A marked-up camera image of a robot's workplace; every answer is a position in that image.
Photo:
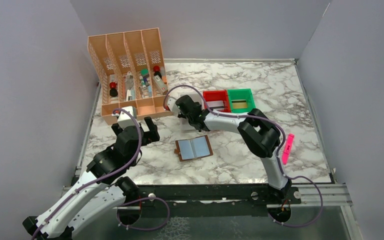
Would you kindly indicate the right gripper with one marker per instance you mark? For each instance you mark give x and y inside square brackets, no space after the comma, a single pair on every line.
[199,106]

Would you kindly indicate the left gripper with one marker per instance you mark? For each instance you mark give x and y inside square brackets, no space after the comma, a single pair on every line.
[152,135]

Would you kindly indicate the red plastic bin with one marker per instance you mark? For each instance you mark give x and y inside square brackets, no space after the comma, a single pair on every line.
[218,95]

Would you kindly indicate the brown leather card holder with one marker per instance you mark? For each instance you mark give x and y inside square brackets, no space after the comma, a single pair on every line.
[193,148]

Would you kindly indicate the green plastic bin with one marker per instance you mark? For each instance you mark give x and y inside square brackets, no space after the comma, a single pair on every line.
[241,94]

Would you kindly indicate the orange desk organizer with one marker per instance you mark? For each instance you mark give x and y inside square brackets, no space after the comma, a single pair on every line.
[130,59]

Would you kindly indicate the white plastic bin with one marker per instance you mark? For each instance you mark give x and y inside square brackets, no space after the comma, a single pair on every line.
[185,127]

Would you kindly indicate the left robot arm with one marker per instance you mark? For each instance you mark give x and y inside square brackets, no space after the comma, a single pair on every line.
[101,187]

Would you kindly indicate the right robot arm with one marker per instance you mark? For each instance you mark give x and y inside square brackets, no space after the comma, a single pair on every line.
[261,135]

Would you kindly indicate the silver card in red bin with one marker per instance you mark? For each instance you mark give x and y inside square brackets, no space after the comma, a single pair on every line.
[216,105]

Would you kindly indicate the gold card in green bin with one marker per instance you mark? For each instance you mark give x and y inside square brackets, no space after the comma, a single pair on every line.
[239,104]

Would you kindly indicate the red black stamp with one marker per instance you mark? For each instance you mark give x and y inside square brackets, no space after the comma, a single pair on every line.
[113,89]

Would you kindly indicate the pink highlighter marker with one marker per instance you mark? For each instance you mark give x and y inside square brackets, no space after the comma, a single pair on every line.
[287,148]

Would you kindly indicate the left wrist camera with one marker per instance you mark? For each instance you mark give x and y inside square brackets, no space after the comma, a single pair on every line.
[126,116]

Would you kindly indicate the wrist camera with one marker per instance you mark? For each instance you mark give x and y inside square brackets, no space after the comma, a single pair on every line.
[171,105]
[126,116]

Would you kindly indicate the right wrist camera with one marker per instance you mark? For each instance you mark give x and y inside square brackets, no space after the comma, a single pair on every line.
[171,105]

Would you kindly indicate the black mounting rail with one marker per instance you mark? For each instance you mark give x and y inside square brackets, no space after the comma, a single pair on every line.
[224,200]

